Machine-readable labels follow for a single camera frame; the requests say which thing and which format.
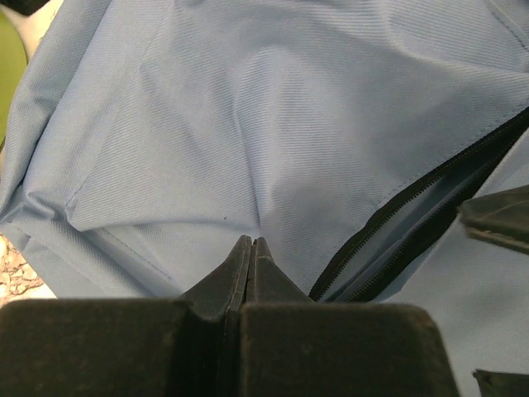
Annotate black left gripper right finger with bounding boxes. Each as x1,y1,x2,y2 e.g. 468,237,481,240
239,238,459,396

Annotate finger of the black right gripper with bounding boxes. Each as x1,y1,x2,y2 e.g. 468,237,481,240
473,369,529,397
458,185,528,249

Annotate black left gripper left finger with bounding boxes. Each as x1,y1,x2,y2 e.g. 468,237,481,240
1,237,251,396

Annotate blue fabric backpack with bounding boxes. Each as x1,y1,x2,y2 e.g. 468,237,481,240
0,0,529,397

